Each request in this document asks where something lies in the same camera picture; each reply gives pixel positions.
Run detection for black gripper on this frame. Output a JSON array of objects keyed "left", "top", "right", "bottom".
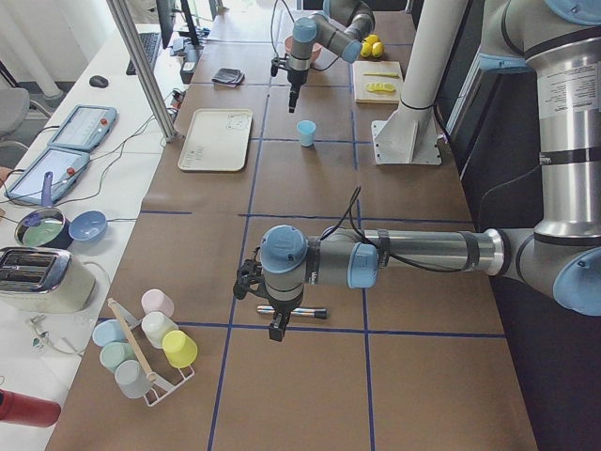
[
  {"left": 269, "top": 298, "right": 299, "bottom": 341},
  {"left": 287, "top": 68, "right": 308, "bottom": 113}
]

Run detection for steel muddler black tip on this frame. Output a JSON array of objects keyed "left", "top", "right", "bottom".
[{"left": 256, "top": 305, "right": 329, "bottom": 319}]

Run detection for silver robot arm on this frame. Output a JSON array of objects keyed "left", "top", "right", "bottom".
[
  {"left": 234, "top": 1, "right": 600, "bottom": 342},
  {"left": 284, "top": 0, "right": 376, "bottom": 113}
]

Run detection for light blue plastic cup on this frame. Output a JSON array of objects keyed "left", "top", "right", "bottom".
[{"left": 297, "top": 119, "right": 316, "bottom": 148}]

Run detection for yellow cup on rack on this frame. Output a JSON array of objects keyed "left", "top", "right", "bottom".
[{"left": 162, "top": 330, "right": 198, "bottom": 368}]

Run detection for white cup on rack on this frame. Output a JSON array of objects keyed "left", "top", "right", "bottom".
[{"left": 141, "top": 311, "right": 178, "bottom": 350}]

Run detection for pink cup on rack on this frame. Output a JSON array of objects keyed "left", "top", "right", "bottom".
[{"left": 141, "top": 288, "right": 175, "bottom": 318}]

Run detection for white cup rack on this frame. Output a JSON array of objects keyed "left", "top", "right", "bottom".
[{"left": 106, "top": 298, "right": 195, "bottom": 407}]

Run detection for grey cup on rack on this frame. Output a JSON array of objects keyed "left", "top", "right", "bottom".
[{"left": 115, "top": 360, "right": 152, "bottom": 399}]

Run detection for green cup on rack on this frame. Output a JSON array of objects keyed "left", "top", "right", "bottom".
[{"left": 100, "top": 342, "right": 136, "bottom": 373}]

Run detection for blue cup on rack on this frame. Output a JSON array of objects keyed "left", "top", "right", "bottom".
[{"left": 92, "top": 319, "right": 127, "bottom": 348}]

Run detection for pink bowl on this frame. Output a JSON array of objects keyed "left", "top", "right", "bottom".
[{"left": 285, "top": 36, "right": 322, "bottom": 63}]

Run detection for grey purple folded cloth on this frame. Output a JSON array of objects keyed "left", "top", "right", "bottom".
[{"left": 211, "top": 68, "right": 245, "bottom": 87}]

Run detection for wooden cutting board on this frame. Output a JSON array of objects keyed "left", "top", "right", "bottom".
[{"left": 352, "top": 61, "right": 404, "bottom": 104}]

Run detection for yellow lemon slices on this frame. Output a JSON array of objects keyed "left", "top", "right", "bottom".
[{"left": 364, "top": 82, "right": 396, "bottom": 94}]

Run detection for yellow plastic knife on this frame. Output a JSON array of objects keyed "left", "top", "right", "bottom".
[{"left": 363, "top": 71, "right": 400, "bottom": 79}]

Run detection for cream bear tray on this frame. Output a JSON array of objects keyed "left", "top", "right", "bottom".
[{"left": 177, "top": 108, "right": 253, "bottom": 172}]

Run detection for black keyboard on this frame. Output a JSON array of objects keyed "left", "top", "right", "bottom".
[{"left": 138, "top": 32, "right": 162, "bottom": 72}]

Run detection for black computer mouse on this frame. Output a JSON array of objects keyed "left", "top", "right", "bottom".
[{"left": 88, "top": 75, "right": 109, "bottom": 88}]

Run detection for upper teach pendant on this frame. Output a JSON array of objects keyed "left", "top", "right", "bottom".
[{"left": 49, "top": 104, "right": 118, "bottom": 152}]

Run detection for teach pendant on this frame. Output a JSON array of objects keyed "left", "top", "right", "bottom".
[
  {"left": 6, "top": 147, "right": 90, "bottom": 206},
  {"left": 49, "top": 104, "right": 118, "bottom": 152}
]

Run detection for blue bowl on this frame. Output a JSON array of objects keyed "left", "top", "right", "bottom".
[{"left": 69, "top": 210, "right": 108, "bottom": 242}]

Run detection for lower teach pendant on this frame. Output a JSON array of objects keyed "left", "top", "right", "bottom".
[{"left": 6, "top": 147, "right": 90, "bottom": 206}]

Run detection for cream toaster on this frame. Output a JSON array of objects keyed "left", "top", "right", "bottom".
[{"left": 1, "top": 247, "right": 96, "bottom": 314}]

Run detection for blue saucepan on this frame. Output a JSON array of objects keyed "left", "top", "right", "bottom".
[{"left": 14, "top": 171, "right": 73, "bottom": 249}]

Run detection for red bottle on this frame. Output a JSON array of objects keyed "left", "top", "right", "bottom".
[{"left": 1, "top": 390, "right": 61, "bottom": 428}]

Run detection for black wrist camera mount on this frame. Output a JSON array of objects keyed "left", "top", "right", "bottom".
[{"left": 270, "top": 54, "right": 288, "bottom": 77}]

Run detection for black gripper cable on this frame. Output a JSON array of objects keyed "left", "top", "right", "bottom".
[{"left": 270, "top": 0, "right": 344, "bottom": 71}]

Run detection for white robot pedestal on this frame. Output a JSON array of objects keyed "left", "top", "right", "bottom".
[{"left": 372, "top": 0, "right": 469, "bottom": 165}]

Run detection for aluminium frame post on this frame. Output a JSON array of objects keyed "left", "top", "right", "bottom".
[{"left": 107, "top": 0, "right": 177, "bottom": 143}]

